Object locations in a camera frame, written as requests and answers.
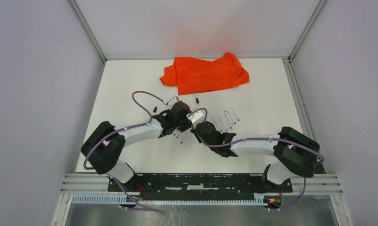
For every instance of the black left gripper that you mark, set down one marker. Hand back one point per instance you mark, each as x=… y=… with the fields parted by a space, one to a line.
x=187 y=125

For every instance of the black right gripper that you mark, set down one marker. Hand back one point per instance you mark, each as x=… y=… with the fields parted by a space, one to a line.
x=192 y=131

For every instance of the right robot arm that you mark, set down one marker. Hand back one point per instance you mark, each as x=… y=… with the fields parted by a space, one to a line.
x=297 y=154

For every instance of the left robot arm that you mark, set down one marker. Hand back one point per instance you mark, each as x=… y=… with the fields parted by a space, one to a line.
x=104 y=146

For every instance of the blue capped pen left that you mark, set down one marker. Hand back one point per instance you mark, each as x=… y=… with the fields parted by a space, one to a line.
x=179 y=137

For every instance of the orange cloth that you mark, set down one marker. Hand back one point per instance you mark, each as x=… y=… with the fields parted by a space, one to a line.
x=192 y=75

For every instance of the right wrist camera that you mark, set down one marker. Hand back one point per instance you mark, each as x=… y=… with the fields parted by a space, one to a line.
x=196 y=118

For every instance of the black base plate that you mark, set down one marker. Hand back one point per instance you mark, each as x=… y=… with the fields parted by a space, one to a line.
x=202 y=187

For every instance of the aluminium frame rail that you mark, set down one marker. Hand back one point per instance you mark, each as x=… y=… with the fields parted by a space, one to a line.
x=320 y=184

